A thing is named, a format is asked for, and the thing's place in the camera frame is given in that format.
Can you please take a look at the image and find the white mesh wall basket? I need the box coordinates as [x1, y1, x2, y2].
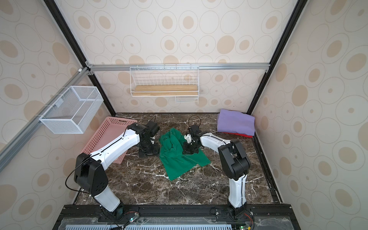
[39, 86, 104, 134]

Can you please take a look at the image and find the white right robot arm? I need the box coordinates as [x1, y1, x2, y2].
[159, 129, 251, 215]

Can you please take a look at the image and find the aluminium wall rail left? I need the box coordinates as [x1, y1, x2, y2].
[1, 67, 88, 172]

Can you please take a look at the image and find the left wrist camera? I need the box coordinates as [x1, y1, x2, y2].
[146, 120, 160, 137]

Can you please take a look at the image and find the folded purple t-shirt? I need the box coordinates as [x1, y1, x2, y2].
[217, 109, 255, 136]

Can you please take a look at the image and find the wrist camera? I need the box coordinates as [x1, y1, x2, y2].
[146, 120, 160, 137]
[188, 125, 201, 136]

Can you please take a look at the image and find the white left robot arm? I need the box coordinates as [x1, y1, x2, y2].
[71, 121, 160, 220]

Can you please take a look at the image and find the aluminium wall rail back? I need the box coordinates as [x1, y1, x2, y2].
[88, 63, 270, 72]

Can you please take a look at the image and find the pink plastic basket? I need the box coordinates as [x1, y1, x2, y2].
[82, 117, 140, 170]

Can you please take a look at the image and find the white wire wall shelf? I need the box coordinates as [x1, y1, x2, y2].
[129, 69, 200, 103]

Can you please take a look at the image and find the green t-shirt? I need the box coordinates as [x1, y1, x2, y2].
[160, 128, 210, 181]

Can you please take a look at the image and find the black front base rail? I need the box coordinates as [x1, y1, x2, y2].
[53, 204, 300, 230]

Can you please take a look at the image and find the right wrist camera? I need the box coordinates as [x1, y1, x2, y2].
[188, 125, 201, 136]

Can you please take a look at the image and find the folded red t-shirt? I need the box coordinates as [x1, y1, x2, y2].
[224, 132, 253, 138]

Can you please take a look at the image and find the aluminium wall rail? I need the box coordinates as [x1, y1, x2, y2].
[1, 67, 88, 172]
[88, 63, 270, 72]

